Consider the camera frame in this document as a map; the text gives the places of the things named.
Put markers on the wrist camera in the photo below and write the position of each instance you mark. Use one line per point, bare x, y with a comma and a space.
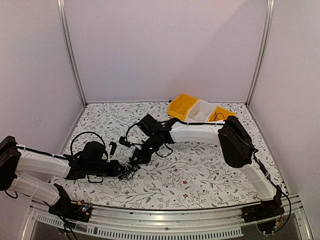
110, 150
123, 141

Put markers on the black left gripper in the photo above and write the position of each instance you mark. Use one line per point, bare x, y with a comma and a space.
113, 172

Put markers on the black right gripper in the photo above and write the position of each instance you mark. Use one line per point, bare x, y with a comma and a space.
142, 158

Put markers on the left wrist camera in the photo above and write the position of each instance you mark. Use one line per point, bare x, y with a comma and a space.
110, 150

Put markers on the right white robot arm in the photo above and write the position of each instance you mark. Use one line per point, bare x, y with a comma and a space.
236, 145

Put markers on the aluminium front rail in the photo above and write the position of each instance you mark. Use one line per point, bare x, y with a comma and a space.
111, 223

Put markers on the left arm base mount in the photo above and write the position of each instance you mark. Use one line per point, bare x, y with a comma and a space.
78, 211

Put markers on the left aluminium frame post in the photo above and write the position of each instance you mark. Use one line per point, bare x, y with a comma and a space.
61, 7

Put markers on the yellow plastic bin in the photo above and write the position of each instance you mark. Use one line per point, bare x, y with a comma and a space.
181, 105
220, 114

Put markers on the white translucent plastic bin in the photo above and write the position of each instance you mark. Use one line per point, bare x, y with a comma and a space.
200, 111

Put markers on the aluminium frame post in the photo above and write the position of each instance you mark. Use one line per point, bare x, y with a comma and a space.
262, 51
61, 7

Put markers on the left yellow plastic bin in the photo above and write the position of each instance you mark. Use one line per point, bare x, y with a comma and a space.
181, 105

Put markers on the right aluminium frame post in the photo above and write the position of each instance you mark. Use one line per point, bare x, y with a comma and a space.
262, 51

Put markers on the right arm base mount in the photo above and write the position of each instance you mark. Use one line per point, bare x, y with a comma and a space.
271, 212

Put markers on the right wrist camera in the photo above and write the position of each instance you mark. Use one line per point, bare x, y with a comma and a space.
123, 141

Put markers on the right yellow plastic bin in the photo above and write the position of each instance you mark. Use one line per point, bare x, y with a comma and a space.
220, 114

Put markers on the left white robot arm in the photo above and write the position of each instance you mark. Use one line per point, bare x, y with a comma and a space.
15, 159

